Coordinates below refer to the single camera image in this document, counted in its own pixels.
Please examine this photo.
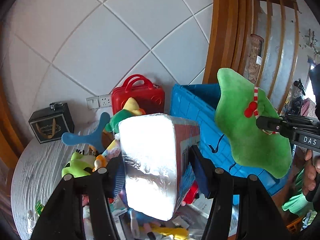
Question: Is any green yellow plush toy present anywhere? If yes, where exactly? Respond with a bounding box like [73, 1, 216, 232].
[105, 97, 146, 134]

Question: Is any blue plastic boomerang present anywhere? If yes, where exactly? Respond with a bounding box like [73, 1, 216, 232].
[61, 112, 111, 153]

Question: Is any right hand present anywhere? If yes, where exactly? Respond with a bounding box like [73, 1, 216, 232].
[302, 150, 319, 196]

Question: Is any white light switch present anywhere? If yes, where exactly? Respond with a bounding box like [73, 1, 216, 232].
[86, 96, 100, 109]

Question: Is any black gift box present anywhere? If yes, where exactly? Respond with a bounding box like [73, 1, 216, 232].
[28, 102, 74, 144]

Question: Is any white wall socket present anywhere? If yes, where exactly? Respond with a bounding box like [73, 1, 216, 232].
[98, 94, 112, 108]

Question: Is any green plush leaf toy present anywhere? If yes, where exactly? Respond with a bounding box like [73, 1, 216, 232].
[215, 68, 292, 179]

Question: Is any blue plastic storage crate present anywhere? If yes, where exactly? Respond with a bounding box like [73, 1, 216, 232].
[170, 84, 289, 196]

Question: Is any white tissue pack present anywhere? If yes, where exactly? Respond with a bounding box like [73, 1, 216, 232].
[118, 114, 200, 221]

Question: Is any wooden chair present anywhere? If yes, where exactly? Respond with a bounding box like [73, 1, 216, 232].
[243, 0, 299, 112]

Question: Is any red plastic suitcase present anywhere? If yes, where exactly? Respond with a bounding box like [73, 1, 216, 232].
[111, 74, 165, 115]

